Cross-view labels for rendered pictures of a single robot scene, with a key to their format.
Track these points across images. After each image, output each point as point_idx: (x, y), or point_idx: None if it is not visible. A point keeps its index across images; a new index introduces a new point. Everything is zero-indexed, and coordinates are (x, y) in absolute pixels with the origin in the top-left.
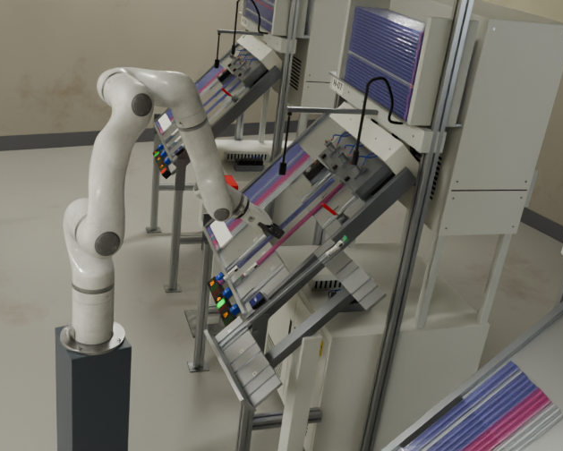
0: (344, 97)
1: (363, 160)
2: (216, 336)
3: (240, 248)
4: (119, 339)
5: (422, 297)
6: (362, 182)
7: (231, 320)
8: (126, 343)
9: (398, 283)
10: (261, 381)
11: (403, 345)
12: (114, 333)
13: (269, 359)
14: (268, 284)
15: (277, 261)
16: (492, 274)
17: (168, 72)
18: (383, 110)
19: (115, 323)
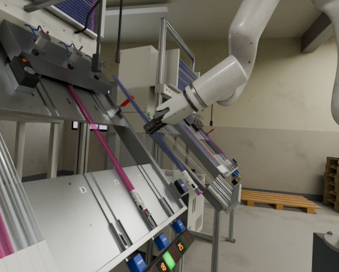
0: None
1: (82, 61)
2: (227, 206)
3: (86, 222)
4: (329, 231)
5: (54, 176)
6: (105, 79)
7: (185, 236)
8: (319, 235)
9: (86, 158)
10: (224, 182)
11: None
12: None
13: (206, 187)
14: (154, 184)
15: (133, 170)
16: (22, 154)
17: None
18: (40, 11)
19: None
